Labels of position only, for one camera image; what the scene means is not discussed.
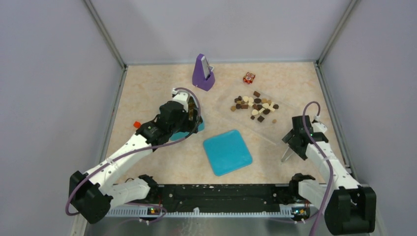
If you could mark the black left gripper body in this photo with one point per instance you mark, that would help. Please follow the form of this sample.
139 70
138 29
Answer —
185 124

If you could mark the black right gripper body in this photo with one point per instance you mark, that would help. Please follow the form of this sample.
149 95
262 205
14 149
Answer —
290 139

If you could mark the teal chocolate box with tray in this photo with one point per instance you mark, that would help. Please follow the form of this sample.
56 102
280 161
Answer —
180 135

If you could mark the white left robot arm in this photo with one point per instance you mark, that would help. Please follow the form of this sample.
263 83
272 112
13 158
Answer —
95 192

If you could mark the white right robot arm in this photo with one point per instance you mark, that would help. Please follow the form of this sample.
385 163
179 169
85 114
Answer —
350 207

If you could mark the dark square chocolate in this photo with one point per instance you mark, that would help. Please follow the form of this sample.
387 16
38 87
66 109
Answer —
260 119

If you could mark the purple phone stand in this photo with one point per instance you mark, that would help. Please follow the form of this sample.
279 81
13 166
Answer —
203 75

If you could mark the teal box lid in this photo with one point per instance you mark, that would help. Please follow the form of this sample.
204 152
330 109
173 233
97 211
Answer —
227 152

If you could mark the red small candy box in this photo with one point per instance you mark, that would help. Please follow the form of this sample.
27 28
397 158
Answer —
249 78

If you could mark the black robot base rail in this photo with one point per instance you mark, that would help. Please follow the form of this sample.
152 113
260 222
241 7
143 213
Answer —
268 200

